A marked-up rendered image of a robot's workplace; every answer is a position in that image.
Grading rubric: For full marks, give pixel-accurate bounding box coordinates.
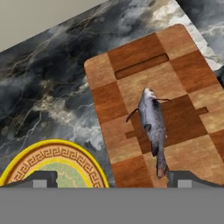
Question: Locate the grey fish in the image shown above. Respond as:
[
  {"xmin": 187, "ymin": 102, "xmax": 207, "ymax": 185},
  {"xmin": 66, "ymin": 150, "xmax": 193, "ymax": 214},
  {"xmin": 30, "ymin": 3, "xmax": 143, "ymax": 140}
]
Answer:
[{"xmin": 125, "ymin": 87, "xmax": 173, "ymax": 179}]

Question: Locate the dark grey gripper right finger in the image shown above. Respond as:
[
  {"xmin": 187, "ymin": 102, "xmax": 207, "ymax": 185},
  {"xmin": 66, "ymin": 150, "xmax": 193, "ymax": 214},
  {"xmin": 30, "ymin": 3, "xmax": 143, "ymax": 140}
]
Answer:
[{"xmin": 166, "ymin": 170, "xmax": 224, "ymax": 189}]

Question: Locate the yellow rimmed patterned plate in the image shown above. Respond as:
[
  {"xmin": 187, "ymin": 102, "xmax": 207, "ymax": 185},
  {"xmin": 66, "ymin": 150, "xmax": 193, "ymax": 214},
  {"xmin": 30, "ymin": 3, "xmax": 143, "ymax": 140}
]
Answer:
[{"xmin": 0, "ymin": 138, "xmax": 110, "ymax": 189}]

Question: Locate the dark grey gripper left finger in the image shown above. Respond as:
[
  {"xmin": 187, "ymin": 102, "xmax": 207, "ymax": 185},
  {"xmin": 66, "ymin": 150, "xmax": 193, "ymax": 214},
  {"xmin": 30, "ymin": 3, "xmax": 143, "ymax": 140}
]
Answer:
[{"xmin": 0, "ymin": 170, "xmax": 59, "ymax": 189}]

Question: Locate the checkered wooden cutting board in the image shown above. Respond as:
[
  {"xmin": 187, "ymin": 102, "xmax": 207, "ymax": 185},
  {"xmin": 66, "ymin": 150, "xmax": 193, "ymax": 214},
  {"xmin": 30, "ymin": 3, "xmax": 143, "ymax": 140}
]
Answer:
[{"xmin": 83, "ymin": 23, "xmax": 224, "ymax": 189}]

